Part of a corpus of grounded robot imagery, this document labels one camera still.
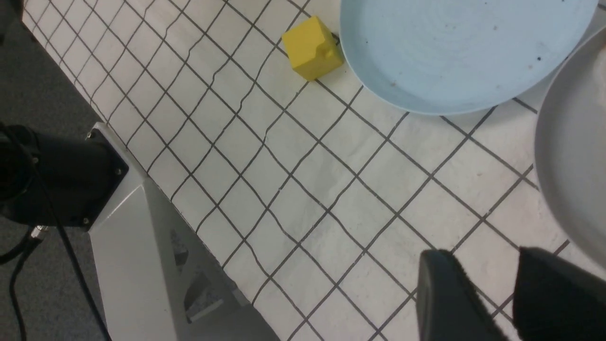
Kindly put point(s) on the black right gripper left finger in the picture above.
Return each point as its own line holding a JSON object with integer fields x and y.
{"x": 448, "y": 307}

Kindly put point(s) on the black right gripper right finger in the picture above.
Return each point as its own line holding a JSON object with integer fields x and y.
{"x": 555, "y": 300}

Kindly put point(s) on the checkered white tablecloth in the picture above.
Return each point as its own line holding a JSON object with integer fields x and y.
{"x": 209, "y": 80}

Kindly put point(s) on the grey egg plate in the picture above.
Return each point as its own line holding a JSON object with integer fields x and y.
{"x": 569, "y": 147}

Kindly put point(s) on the light blue plate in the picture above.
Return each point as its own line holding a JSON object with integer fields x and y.
{"x": 448, "y": 57}

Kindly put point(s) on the yellow cube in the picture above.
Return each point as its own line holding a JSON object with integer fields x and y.
{"x": 311, "y": 49}

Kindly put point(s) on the white robot mount stand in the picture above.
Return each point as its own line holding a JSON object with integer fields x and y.
{"x": 157, "y": 279}

